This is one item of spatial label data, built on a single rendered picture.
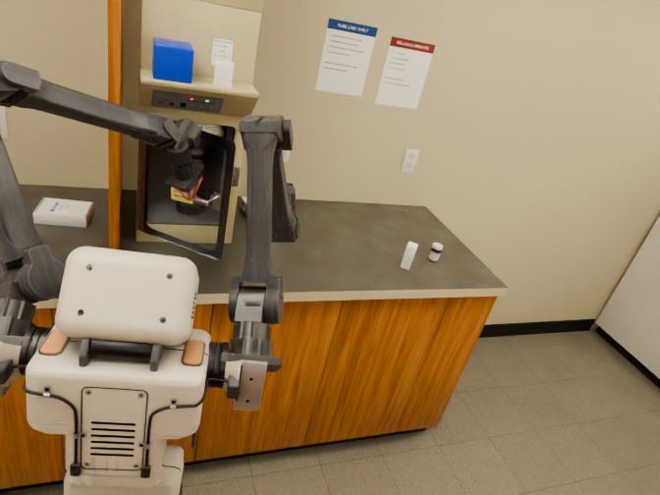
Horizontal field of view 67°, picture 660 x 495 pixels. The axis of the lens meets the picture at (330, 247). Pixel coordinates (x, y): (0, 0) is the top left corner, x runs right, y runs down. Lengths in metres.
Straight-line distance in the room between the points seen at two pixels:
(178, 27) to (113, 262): 0.85
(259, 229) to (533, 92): 1.91
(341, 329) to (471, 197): 1.20
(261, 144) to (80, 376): 0.53
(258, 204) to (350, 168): 1.33
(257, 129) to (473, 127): 1.65
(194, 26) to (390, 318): 1.18
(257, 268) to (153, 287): 0.24
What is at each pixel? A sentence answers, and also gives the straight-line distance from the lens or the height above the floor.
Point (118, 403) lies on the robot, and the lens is 0.91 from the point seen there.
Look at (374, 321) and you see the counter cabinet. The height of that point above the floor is 0.77.
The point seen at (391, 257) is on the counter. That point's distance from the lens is 1.96.
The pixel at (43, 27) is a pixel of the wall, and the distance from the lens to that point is 2.01.
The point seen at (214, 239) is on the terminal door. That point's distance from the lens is 1.59.
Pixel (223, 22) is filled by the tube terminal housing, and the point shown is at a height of 1.67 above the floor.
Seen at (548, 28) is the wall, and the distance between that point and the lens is 2.61.
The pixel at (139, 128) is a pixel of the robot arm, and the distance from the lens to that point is 1.30.
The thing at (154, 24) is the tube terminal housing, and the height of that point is 1.63.
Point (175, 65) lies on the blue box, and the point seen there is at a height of 1.55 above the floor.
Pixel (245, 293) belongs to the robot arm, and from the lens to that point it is 1.01.
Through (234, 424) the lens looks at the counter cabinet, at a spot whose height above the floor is 0.29.
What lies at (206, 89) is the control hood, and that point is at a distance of 1.47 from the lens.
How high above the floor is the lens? 1.86
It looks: 29 degrees down
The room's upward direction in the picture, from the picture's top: 14 degrees clockwise
